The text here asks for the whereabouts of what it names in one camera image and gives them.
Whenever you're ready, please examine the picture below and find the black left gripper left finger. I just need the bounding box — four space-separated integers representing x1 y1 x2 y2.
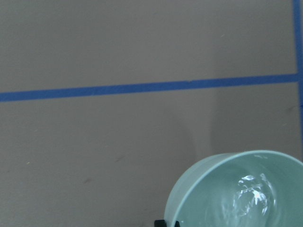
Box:
154 219 166 227

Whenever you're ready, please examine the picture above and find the pale green bowl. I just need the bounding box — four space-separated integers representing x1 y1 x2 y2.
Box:
164 150 303 227

